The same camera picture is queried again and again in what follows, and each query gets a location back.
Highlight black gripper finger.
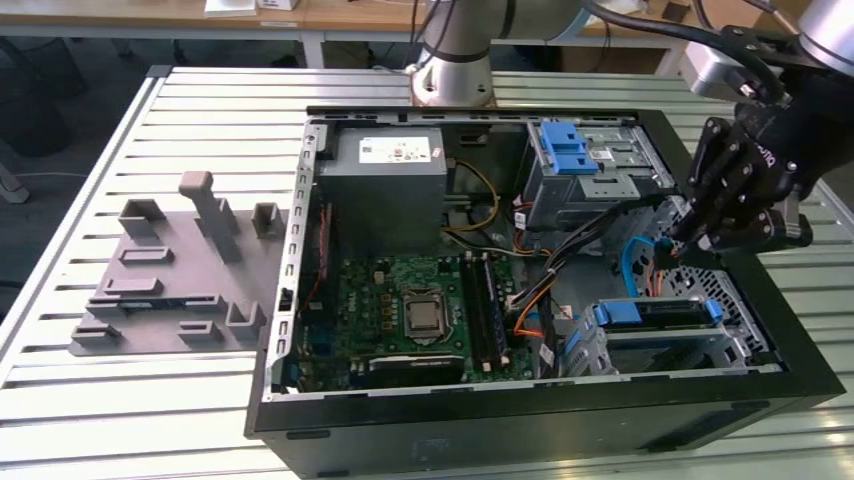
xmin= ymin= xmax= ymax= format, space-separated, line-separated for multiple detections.
xmin=696 ymin=143 xmax=771 ymax=252
xmin=669 ymin=116 xmax=737 ymax=237

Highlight metal disk bay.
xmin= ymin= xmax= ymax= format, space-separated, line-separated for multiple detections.
xmin=577 ymin=294 xmax=769 ymax=376

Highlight blue drive latch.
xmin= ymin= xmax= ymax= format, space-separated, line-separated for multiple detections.
xmin=540 ymin=122 xmax=600 ymax=176

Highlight grey optical drive cage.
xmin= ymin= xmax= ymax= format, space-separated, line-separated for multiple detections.
xmin=524 ymin=119 xmax=673 ymax=231

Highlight black RAM stick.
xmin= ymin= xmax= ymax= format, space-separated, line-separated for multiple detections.
xmin=462 ymin=254 xmax=494 ymax=370

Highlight green motherboard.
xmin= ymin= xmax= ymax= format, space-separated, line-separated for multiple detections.
xmin=337 ymin=254 xmax=536 ymax=386

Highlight grey power supply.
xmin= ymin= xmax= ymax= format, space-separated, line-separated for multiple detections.
xmin=313 ymin=125 xmax=450 ymax=256

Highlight silver CPU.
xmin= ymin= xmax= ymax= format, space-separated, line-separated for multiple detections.
xmin=405 ymin=299 xmax=448 ymax=337

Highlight CPU socket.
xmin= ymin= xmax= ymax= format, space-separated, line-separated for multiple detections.
xmin=397 ymin=287 xmax=457 ymax=347

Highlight black graphics card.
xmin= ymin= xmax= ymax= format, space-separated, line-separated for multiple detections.
xmin=365 ymin=352 xmax=466 ymax=386

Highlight black PC case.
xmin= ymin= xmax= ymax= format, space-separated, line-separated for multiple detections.
xmin=244 ymin=104 xmax=848 ymax=479

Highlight large white box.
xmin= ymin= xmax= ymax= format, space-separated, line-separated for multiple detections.
xmin=203 ymin=0 xmax=260 ymax=19

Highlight grey parts rack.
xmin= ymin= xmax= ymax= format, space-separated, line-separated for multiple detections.
xmin=71 ymin=168 xmax=293 ymax=357

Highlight wooden desk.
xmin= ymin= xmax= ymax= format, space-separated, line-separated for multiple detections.
xmin=0 ymin=0 xmax=711 ymax=69

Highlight black office chair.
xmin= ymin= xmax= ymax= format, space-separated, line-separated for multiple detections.
xmin=0 ymin=37 xmax=89 ymax=157

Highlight white table leg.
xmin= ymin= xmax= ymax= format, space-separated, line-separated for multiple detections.
xmin=0 ymin=134 xmax=33 ymax=204

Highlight orange wire with black plug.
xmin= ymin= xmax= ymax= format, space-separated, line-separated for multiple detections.
xmin=644 ymin=238 xmax=721 ymax=296

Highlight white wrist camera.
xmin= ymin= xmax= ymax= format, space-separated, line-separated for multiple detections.
xmin=680 ymin=42 xmax=747 ymax=101

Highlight blue wire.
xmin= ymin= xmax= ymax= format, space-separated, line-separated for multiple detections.
xmin=620 ymin=232 xmax=669 ymax=311

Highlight black wire bundle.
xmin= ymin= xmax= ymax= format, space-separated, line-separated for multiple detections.
xmin=533 ymin=197 xmax=662 ymax=377

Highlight thick black gripper cable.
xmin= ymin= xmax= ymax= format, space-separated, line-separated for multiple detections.
xmin=584 ymin=0 xmax=793 ymax=104

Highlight yellow and black wires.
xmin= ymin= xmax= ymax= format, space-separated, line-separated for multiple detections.
xmin=440 ymin=159 xmax=502 ymax=234

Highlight orange and yellow wire bundle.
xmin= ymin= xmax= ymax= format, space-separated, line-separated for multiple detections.
xmin=510 ymin=272 xmax=560 ymax=342

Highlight red wire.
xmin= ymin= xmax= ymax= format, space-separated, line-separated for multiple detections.
xmin=297 ymin=204 xmax=336 ymax=316

